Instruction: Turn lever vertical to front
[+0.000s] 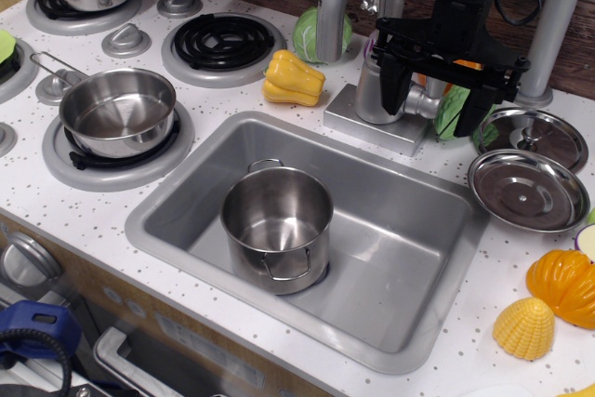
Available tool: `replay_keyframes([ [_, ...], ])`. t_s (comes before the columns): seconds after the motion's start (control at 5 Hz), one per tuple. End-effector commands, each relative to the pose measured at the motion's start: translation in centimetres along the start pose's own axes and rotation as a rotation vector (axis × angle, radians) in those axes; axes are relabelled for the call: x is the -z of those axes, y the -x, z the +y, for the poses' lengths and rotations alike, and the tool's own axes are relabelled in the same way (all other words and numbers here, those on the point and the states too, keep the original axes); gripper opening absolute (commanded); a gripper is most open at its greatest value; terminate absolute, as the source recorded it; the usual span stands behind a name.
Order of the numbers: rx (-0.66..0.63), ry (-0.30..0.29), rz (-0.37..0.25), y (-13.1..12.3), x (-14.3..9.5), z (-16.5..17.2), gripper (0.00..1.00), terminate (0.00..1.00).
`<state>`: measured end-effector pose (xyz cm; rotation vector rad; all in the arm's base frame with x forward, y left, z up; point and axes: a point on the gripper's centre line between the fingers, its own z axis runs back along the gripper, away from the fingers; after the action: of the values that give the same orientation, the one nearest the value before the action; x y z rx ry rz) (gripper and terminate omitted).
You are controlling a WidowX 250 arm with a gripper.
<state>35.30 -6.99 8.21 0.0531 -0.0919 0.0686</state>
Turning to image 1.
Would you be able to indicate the silver faucet lever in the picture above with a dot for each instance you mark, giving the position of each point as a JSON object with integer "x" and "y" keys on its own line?
{"x": 426, "y": 100}

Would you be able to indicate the grey stove knob middle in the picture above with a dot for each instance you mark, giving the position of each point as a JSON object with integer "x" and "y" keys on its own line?
{"x": 126, "y": 42}

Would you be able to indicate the purple toy onion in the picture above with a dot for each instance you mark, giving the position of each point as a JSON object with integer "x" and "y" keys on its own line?
{"x": 368, "y": 46}

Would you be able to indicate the grey stove knob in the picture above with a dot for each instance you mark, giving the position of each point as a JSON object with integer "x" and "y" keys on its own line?
{"x": 126, "y": 42}
{"x": 51, "y": 90}
{"x": 179, "y": 9}

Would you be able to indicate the yellow toy corn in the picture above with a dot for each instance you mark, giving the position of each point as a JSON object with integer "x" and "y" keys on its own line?
{"x": 525, "y": 329}

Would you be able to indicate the toy oven door handle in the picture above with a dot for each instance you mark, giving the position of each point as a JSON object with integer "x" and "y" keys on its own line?
{"x": 107, "y": 354}

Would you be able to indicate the silver toy faucet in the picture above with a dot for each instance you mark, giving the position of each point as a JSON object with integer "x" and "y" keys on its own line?
{"x": 357, "y": 110}

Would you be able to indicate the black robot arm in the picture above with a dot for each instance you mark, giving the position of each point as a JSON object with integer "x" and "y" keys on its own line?
{"x": 452, "y": 45}

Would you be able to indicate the blue clamp with cable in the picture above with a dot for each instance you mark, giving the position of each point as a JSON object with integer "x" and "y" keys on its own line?
{"x": 35, "y": 330}

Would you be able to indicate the steel saucepan with handle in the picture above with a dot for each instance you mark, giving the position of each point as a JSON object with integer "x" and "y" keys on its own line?
{"x": 119, "y": 113}

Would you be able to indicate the black coil burner centre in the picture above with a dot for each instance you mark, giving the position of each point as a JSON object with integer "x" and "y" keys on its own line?
{"x": 221, "y": 50}

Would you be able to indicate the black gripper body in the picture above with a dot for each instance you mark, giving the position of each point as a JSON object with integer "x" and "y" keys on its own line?
{"x": 455, "y": 30}

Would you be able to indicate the green toy cabbage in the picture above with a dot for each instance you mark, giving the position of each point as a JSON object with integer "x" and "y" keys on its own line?
{"x": 304, "y": 35}

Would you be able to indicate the orange toy carrot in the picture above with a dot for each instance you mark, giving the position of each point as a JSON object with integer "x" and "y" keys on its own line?
{"x": 469, "y": 64}

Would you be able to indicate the steel lid with knob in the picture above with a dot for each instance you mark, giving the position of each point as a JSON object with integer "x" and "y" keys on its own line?
{"x": 532, "y": 131}

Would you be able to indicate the grey vertical post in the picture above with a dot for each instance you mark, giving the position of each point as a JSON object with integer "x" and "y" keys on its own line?
{"x": 535, "y": 92}

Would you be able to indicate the steel plate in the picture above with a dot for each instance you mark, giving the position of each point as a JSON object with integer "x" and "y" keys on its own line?
{"x": 528, "y": 191}

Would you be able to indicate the green toy bitter gourd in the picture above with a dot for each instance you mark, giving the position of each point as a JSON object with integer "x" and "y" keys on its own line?
{"x": 450, "y": 109}

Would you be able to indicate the grey sink basin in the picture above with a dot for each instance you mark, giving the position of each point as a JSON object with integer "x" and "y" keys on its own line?
{"x": 360, "y": 253}

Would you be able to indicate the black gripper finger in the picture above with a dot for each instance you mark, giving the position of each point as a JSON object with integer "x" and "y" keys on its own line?
{"x": 395, "y": 79}
{"x": 475, "y": 108}

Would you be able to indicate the green toy item left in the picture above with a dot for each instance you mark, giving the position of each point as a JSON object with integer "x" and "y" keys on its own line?
{"x": 7, "y": 45}

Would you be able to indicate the grey stove knob upper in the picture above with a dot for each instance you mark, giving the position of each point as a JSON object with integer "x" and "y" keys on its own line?
{"x": 179, "y": 9}

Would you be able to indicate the steel pot in sink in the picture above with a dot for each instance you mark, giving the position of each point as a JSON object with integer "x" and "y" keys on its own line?
{"x": 277, "y": 221}

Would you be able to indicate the orange toy pumpkin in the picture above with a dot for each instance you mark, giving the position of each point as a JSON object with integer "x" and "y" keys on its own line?
{"x": 564, "y": 280}

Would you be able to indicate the grey stove knob lower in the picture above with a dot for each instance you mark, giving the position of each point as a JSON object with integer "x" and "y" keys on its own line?
{"x": 51, "y": 90}

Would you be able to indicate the grey round oven dial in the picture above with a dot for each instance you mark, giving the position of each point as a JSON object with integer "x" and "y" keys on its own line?
{"x": 26, "y": 263}

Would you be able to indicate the purple white toy eggplant slice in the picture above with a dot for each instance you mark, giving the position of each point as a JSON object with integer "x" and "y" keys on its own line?
{"x": 585, "y": 242}

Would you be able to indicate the yellow toy bell pepper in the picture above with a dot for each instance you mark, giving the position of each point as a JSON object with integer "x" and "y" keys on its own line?
{"x": 290, "y": 80}

